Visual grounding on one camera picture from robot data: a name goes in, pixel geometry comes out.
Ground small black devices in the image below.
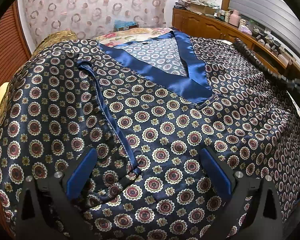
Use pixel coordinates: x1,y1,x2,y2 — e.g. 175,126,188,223
255,31,283,55

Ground pile of papers and boxes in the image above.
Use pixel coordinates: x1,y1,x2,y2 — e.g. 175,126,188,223
175,0,220,15

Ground brown louvered wardrobe door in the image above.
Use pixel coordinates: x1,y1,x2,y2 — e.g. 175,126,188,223
0,1,32,120

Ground wooden cabinet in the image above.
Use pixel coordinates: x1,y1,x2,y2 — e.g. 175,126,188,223
172,7,300,80

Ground teal box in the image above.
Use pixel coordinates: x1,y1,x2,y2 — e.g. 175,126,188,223
114,19,139,30

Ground golden sunflower print quilt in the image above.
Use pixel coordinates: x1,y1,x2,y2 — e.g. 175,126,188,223
0,31,77,135

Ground pink floral blanket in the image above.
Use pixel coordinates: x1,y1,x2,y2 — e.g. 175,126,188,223
94,27,177,47

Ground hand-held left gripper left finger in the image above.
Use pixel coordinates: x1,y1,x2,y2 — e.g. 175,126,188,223
15,147,98,240

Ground yellow plush pillow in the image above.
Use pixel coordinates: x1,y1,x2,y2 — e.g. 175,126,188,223
0,82,10,106

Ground pink ring pattern curtain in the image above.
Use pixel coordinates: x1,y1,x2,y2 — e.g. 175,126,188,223
21,0,172,47

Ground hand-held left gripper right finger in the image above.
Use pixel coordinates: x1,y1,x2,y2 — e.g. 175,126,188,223
200,146,287,240

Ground pink thermos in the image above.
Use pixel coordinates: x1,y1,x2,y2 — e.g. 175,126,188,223
231,9,240,27

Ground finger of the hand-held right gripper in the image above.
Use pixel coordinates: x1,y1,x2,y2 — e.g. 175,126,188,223
233,37,300,92

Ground navy medallion print satin garment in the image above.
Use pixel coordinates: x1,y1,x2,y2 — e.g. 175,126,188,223
0,31,300,240

